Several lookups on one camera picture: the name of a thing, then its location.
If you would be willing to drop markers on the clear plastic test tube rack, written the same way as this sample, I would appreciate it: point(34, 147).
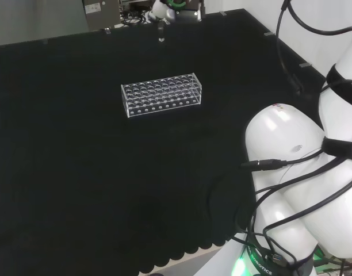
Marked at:
point(161, 95)

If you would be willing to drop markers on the black bench cloth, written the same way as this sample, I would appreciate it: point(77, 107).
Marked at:
point(92, 172)

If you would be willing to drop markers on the clear glass test tube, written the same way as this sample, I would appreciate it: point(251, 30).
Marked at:
point(161, 34)

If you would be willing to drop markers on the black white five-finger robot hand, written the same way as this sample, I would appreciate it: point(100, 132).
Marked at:
point(160, 10)

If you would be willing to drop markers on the brown box with label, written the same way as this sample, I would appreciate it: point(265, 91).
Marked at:
point(101, 13)

